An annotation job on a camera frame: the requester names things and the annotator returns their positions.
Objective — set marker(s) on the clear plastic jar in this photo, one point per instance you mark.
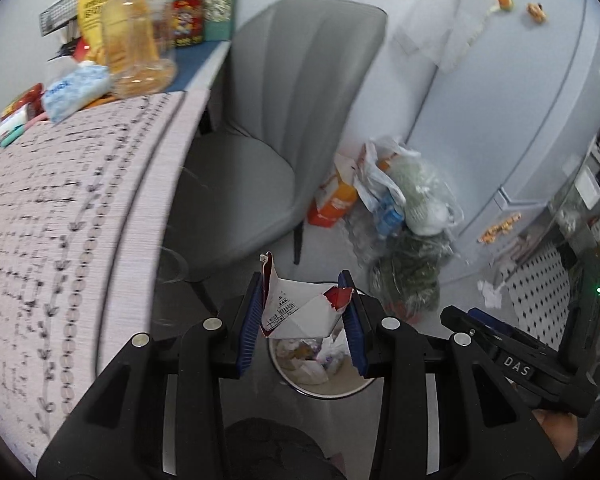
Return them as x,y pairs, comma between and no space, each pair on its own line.
135,45

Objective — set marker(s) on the round white waste bin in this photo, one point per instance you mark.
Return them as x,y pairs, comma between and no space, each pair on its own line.
325,385

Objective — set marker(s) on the teal tube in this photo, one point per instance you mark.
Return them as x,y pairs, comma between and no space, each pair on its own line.
11,137

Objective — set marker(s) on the long white blue box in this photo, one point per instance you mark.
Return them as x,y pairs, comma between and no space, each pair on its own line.
0,135

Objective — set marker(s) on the translucent plastic bag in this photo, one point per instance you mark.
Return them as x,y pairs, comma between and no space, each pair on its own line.
445,20

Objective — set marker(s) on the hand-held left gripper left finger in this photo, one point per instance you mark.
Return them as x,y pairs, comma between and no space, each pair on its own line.
250,320

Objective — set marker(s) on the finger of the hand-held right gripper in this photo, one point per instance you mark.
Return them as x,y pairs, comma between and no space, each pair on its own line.
487,321
480,347

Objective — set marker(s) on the yellow snack bag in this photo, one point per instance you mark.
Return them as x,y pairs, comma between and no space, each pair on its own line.
92,10

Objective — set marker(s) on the orange white carton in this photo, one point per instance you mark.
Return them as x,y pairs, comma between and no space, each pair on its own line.
335,205

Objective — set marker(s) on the patterned pink tablecloth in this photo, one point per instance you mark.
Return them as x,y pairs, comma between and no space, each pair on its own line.
30,235

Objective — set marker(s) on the pink tube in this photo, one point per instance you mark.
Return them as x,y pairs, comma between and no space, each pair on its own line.
36,120

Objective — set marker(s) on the red yellow flat box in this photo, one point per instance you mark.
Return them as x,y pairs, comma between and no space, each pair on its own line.
22,102

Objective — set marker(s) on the white plastic bag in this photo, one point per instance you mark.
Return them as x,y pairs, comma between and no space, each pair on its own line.
420,195

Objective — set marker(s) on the white paper scraps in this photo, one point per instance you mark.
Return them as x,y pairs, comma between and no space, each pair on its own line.
490,295

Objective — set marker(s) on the orange magnet cluster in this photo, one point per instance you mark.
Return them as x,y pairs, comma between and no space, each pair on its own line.
500,229

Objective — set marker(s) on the red cartoon box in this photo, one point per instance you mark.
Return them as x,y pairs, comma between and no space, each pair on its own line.
188,22

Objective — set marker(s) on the torn red white paper carton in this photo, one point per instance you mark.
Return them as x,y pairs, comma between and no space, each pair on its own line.
300,315

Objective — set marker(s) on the crumpled white papers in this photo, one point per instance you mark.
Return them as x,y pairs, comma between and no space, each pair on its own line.
305,355

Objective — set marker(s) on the orange brown fridge magnet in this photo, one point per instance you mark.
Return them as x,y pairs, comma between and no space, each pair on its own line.
536,12

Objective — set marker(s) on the black white floor mat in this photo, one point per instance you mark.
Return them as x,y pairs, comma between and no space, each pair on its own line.
535,290

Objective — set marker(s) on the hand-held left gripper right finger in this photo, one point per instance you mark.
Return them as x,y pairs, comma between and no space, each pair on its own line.
352,330

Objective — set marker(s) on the grey chair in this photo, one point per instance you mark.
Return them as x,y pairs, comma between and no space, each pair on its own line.
280,85

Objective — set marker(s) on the dark cloth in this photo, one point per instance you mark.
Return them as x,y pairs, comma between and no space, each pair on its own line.
280,450

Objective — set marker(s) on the blue label bottle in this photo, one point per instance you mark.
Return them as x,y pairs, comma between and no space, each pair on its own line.
391,220

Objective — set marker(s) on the white refrigerator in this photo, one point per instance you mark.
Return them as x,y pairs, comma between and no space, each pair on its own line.
520,110

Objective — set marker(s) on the person's right hand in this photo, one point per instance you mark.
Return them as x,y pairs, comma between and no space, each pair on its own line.
557,432

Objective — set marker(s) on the blue white tissue pack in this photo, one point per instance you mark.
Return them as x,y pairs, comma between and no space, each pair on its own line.
72,90

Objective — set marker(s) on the bag of dark greens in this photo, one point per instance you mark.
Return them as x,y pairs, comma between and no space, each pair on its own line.
410,270

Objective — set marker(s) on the red bag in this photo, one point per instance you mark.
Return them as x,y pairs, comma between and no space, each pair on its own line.
81,50

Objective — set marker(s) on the orange round fridge magnet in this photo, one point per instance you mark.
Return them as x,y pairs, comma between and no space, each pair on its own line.
504,1

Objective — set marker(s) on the white plastic tub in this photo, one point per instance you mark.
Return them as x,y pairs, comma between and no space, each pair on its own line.
589,187

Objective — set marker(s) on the tall green box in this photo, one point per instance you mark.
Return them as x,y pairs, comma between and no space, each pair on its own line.
220,0

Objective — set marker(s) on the black white flat box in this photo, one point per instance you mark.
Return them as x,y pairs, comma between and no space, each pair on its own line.
60,10

